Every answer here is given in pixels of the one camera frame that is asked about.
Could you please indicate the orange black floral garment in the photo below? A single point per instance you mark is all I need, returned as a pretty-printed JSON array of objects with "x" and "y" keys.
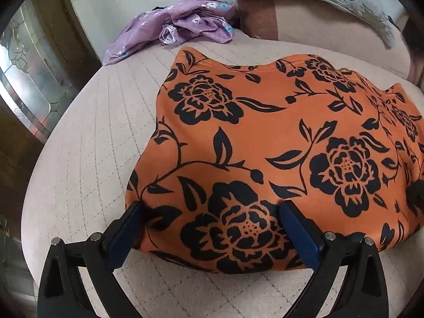
[{"x": 231, "y": 143}]

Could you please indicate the beige quilted mattress cover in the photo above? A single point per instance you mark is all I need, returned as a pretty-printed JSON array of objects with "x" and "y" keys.
[{"x": 77, "y": 187}]

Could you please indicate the glass panel door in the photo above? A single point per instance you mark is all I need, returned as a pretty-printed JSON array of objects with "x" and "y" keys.
[{"x": 34, "y": 84}]

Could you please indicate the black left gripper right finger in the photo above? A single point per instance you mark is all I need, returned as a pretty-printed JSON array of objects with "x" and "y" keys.
[{"x": 363, "y": 292}]

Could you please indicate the purple floral cloth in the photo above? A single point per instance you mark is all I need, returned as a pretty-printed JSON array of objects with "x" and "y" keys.
[{"x": 173, "y": 25}]

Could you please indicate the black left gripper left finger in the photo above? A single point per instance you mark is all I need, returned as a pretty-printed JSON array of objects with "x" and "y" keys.
[{"x": 61, "y": 290}]

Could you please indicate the pink pillow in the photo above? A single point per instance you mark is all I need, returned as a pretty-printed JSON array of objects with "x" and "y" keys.
[{"x": 318, "y": 24}]

